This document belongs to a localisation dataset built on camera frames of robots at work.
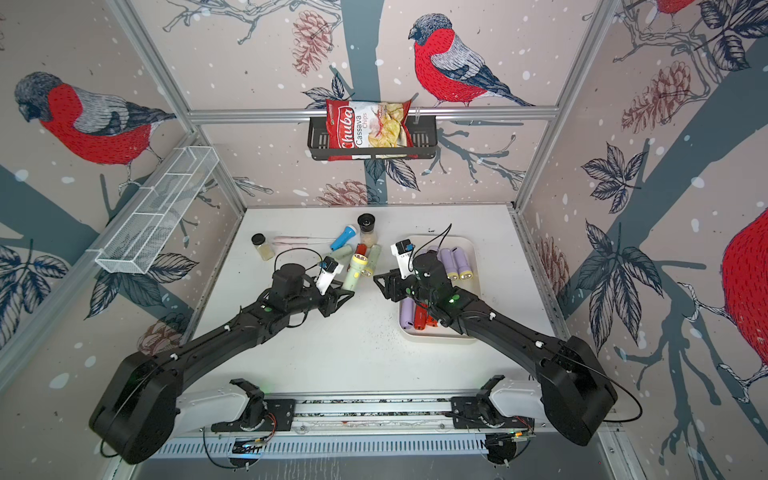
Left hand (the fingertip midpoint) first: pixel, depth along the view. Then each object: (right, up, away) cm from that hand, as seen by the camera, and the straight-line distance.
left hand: (352, 284), depth 82 cm
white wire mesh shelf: (-52, +20, -4) cm, 56 cm away
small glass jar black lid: (-35, +12, +19) cm, 41 cm away
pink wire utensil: (-24, +13, +27) cm, 39 cm away
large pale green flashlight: (+2, +7, -4) cm, 8 cm away
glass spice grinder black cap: (+2, +13, +23) cm, 26 cm away
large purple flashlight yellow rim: (+16, -9, +6) cm, 19 cm away
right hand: (+8, +3, -2) cm, 9 cm away
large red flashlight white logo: (+23, -12, +5) cm, 26 cm away
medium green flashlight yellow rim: (-7, +7, +24) cm, 25 cm away
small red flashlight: (0, +8, +25) cm, 26 cm away
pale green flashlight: (+5, +7, +22) cm, 24 cm away
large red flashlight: (+20, -11, +6) cm, 23 cm away
